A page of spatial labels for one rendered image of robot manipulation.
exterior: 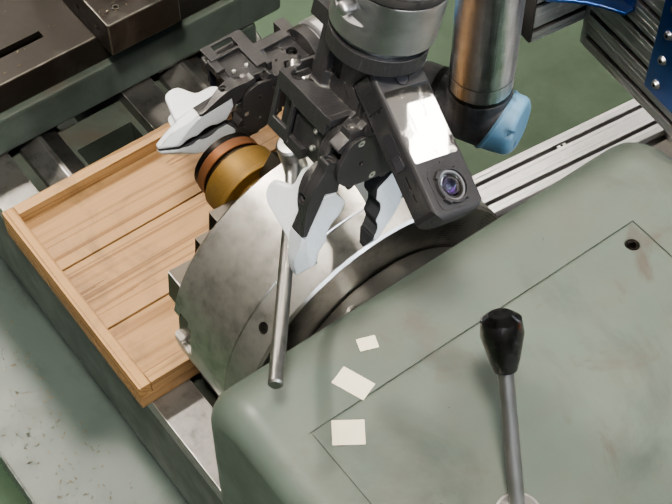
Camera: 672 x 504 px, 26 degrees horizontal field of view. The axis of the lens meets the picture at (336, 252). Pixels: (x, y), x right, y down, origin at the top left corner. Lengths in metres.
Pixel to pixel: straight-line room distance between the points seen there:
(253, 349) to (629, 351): 0.33
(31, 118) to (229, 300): 0.60
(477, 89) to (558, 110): 1.42
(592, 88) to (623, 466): 2.01
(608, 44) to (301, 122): 1.00
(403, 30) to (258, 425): 0.36
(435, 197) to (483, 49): 0.63
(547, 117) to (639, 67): 1.09
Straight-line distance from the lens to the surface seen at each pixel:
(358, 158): 1.02
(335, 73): 1.02
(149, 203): 1.75
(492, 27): 1.56
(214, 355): 1.35
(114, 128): 1.89
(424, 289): 1.22
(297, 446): 1.14
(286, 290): 1.15
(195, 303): 1.35
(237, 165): 1.47
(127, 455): 1.96
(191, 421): 1.60
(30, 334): 2.08
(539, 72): 3.11
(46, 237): 1.74
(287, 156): 1.22
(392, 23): 0.94
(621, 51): 1.97
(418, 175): 0.97
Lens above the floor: 2.26
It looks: 54 degrees down
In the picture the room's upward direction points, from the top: straight up
